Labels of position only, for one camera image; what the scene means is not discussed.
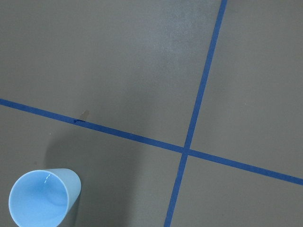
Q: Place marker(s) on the light blue plastic cup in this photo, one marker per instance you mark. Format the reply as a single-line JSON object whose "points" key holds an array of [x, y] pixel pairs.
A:
{"points": [[43, 198]]}

